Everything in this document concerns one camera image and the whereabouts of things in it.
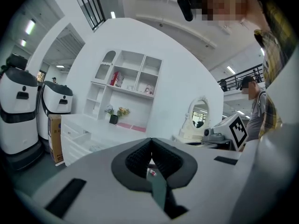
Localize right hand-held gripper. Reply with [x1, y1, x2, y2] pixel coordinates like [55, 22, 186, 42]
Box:
[202, 113, 249, 152]

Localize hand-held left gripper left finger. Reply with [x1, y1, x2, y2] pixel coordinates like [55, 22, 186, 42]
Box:
[32, 138, 171, 220]

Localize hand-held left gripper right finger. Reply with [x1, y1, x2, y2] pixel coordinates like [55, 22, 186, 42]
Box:
[151, 138, 243, 217]

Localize white drawer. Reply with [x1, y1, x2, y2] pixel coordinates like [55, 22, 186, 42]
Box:
[70, 132, 113, 154]

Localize white oval mirror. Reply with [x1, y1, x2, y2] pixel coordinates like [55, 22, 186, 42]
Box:
[179, 96, 211, 140]

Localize black metal railing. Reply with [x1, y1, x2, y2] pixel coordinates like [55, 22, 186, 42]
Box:
[217, 63, 266, 92]

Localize white dresser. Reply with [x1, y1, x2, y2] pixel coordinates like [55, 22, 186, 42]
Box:
[60, 114, 150, 167]

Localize brown cardboard box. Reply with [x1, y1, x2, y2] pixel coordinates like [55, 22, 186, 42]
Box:
[47, 114, 65, 167]

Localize orange flower bunch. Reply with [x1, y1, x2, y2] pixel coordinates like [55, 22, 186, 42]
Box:
[117, 106, 131, 118]

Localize person's yellow plaid shirt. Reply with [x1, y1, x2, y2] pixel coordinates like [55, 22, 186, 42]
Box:
[253, 0, 296, 139]

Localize small white and black robot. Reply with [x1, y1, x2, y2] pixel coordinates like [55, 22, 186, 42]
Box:
[36, 80, 74, 153]

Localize red and white box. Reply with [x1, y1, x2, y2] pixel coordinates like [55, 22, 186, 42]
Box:
[109, 71, 125, 88]

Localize large white and black robot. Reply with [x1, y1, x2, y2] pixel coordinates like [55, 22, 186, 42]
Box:
[0, 54, 44, 171]

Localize person's head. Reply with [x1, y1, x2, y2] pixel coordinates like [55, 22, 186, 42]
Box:
[190, 0, 269, 31]

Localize white wall shelf unit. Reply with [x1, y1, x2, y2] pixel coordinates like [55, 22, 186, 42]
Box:
[83, 49, 163, 128]

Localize black head-worn camera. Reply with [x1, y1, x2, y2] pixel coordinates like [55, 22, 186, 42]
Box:
[176, 0, 195, 22]

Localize black window frame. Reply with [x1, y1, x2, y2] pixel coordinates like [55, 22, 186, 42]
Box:
[70, 0, 107, 31]

